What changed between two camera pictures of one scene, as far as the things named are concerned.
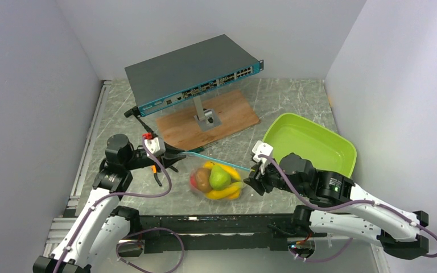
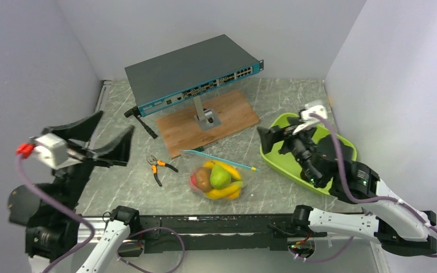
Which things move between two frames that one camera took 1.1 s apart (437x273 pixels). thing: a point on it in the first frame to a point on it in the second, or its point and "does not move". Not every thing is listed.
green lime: (218, 179) does not move
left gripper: (170, 157) to (118, 151)
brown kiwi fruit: (202, 179) does not move
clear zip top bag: (214, 180) does not move
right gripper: (259, 181) to (278, 133)
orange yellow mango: (234, 195) does not move
